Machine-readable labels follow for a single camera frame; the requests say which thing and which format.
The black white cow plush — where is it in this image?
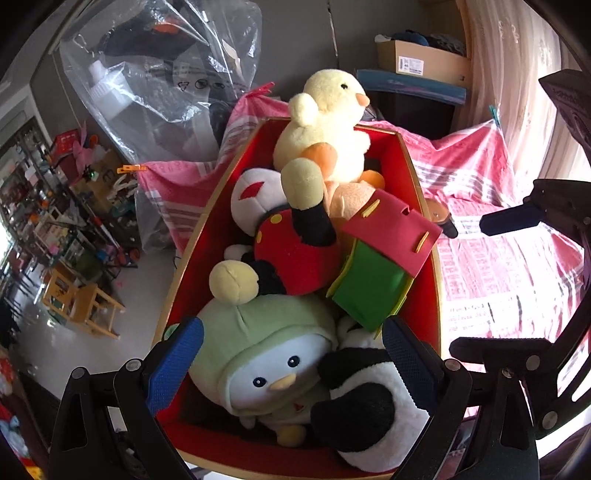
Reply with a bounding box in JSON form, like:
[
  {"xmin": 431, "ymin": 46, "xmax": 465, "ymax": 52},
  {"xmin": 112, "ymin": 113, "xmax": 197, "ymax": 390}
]
[{"xmin": 311, "ymin": 317, "xmax": 429, "ymax": 473}]

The red green foam house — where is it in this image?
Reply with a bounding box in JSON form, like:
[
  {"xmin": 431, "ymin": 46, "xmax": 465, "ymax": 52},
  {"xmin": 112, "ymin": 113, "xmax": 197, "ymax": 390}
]
[{"xmin": 327, "ymin": 189, "xmax": 443, "ymax": 332}]

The green hooded penguin plush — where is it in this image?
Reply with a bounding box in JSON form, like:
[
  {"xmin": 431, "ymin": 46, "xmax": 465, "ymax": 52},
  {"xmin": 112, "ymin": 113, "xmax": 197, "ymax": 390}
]
[{"xmin": 163, "ymin": 259, "xmax": 341, "ymax": 447}]

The orange cat plush toy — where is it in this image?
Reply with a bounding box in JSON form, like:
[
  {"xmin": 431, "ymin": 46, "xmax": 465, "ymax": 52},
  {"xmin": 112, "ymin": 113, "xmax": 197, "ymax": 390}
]
[{"xmin": 324, "ymin": 181, "xmax": 375, "ymax": 230}]

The black red mouse plush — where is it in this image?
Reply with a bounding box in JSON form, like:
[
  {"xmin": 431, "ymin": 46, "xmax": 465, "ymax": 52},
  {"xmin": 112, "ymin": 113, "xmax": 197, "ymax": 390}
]
[{"xmin": 209, "ymin": 168, "xmax": 342, "ymax": 305}]

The yellow chick plush toy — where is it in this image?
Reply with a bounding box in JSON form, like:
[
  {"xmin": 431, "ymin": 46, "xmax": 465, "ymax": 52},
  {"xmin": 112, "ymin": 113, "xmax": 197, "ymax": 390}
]
[{"xmin": 273, "ymin": 69, "xmax": 385, "ymax": 188}]

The pink striped table cloth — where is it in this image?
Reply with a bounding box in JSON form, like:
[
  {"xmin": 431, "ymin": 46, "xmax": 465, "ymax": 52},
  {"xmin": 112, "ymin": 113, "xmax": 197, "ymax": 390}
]
[{"xmin": 138, "ymin": 90, "xmax": 584, "ymax": 347}]

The red gift box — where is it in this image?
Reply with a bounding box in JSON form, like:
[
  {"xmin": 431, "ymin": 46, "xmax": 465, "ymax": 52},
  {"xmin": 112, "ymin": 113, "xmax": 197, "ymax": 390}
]
[{"xmin": 157, "ymin": 118, "xmax": 440, "ymax": 479}]

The wooden stool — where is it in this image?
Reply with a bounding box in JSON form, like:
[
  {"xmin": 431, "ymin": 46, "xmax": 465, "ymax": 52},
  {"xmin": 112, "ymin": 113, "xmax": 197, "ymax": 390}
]
[{"xmin": 41, "ymin": 268, "xmax": 125, "ymax": 339}]

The beige floral curtain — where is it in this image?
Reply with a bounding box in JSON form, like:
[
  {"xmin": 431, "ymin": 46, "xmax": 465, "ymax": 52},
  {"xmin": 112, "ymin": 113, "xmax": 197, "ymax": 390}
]
[{"xmin": 458, "ymin": 1, "xmax": 590, "ymax": 191}]

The cardboard box on shelf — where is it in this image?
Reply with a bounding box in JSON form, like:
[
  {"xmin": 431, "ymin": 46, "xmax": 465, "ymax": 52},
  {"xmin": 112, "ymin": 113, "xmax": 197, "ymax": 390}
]
[{"xmin": 376, "ymin": 40, "xmax": 471, "ymax": 88}]

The blue shelf board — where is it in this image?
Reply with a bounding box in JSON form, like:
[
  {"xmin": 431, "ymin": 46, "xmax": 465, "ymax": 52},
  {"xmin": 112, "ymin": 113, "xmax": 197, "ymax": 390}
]
[{"xmin": 356, "ymin": 69, "xmax": 467, "ymax": 105}]

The clear plastic bag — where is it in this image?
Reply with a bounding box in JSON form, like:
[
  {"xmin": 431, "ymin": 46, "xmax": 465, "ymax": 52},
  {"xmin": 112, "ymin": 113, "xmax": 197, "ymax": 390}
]
[{"xmin": 59, "ymin": 1, "xmax": 263, "ymax": 164}]

